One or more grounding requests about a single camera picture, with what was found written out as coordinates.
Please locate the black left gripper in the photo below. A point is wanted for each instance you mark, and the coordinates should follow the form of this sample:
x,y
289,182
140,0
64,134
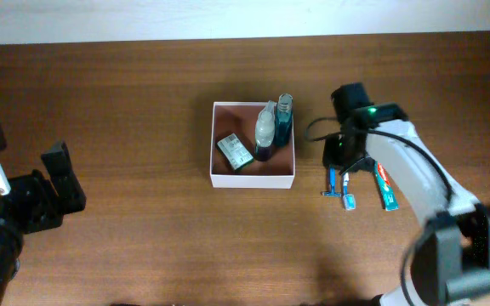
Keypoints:
x,y
36,190

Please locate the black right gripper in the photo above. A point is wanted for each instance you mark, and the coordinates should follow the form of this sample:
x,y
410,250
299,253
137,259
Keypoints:
x,y
330,160

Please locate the blue disposable razor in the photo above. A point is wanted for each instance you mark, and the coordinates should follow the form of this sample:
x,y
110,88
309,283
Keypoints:
x,y
332,180

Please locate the blue white toothbrush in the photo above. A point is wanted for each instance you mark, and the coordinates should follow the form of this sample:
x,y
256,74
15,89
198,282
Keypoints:
x,y
348,199

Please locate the green red toothpaste tube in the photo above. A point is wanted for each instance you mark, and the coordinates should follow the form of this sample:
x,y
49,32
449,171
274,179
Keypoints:
x,y
387,193

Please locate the blue mouthwash bottle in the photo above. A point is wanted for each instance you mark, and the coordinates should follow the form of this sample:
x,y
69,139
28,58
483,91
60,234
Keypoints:
x,y
284,119

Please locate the clear purple soap pump bottle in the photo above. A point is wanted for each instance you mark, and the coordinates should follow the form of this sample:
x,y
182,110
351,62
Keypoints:
x,y
265,133

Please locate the green white soap box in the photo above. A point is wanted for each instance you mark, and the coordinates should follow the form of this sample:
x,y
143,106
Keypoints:
x,y
235,152

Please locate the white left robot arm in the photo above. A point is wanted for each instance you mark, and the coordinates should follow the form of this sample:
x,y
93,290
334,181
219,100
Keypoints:
x,y
11,245

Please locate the white cardboard box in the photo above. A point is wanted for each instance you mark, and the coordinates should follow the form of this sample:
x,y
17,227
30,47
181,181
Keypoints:
x,y
240,118

